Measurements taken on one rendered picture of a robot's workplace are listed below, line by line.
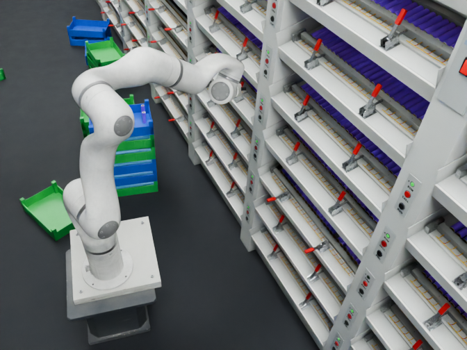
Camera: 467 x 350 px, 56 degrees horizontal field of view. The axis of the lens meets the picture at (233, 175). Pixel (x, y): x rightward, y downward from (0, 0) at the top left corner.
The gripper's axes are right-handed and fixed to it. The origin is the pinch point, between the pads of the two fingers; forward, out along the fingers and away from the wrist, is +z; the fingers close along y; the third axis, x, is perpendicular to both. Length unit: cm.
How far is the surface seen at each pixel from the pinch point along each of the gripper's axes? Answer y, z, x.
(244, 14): 7.2, -7.0, 26.8
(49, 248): -93, 15, -71
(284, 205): 20, -10, -45
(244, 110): 4.6, 8.6, -8.9
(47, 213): -102, 33, -59
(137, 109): -54, 49, -9
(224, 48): -2.6, 11.8, 16.6
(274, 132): 17.0, -5.5, -17.3
